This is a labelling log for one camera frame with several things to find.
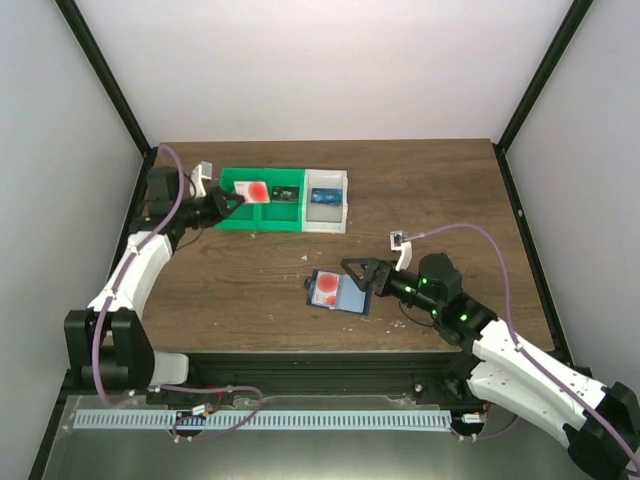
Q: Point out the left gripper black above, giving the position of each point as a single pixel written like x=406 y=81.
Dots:
x=215 y=203

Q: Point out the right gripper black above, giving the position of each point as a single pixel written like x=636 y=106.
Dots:
x=381 y=278

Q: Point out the navy blue card holder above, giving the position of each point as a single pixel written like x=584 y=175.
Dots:
x=359 y=307

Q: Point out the red white card carried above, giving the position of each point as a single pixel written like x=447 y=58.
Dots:
x=253 y=192

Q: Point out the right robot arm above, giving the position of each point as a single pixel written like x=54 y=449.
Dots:
x=597 y=424

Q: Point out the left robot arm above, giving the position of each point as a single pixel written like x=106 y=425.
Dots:
x=107 y=346

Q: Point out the red white card in holder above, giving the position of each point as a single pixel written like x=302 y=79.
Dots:
x=325 y=289

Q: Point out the dark green card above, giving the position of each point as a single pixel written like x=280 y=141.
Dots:
x=285 y=194

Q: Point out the blue card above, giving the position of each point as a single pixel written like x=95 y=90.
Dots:
x=327 y=196

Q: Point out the green bin left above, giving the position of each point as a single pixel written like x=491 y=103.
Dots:
x=249 y=213

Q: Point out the green bin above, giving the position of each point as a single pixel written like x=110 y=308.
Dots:
x=281 y=216
x=249 y=213

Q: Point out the green bin middle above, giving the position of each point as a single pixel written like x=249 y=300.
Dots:
x=281 y=216

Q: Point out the white bin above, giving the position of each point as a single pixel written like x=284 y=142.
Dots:
x=322 y=218

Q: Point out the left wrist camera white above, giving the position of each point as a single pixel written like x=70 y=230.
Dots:
x=199 y=177

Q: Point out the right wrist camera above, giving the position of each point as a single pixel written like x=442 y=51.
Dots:
x=403 y=247

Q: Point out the black aluminium frame rail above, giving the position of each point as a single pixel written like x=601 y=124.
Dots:
x=431 y=377

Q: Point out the light blue slotted cable duct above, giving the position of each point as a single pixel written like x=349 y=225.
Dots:
x=419 y=420

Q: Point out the left black frame post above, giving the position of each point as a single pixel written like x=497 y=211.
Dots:
x=81 y=31

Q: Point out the black frame post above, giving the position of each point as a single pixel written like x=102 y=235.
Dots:
x=562 y=38
x=81 y=31

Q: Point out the right black frame post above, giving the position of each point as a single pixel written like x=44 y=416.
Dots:
x=562 y=38

